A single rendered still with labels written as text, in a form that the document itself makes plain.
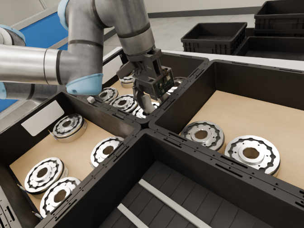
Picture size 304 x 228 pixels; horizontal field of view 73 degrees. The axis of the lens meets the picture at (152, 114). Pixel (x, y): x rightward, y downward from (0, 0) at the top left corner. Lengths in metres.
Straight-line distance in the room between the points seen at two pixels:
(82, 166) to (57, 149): 0.13
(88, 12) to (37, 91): 0.56
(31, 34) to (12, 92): 1.68
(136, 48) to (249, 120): 0.33
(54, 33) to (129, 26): 2.26
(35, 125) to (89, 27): 0.41
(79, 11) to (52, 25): 2.19
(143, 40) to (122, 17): 0.06
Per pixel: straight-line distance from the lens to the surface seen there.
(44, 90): 0.97
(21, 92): 0.95
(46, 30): 2.64
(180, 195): 0.46
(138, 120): 0.48
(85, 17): 0.48
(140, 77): 0.51
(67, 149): 0.68
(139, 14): 0.44
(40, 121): 0.76
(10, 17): 3.44
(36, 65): 0.47
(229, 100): 0.63
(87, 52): 0.46
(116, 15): 0.44
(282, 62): 1.04
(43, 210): 0.55
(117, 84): 0.85
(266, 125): 0.57
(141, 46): 0.46
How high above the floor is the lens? 1.24
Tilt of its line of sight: 40 degrees down
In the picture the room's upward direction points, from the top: 20 degrees counter-clockwise
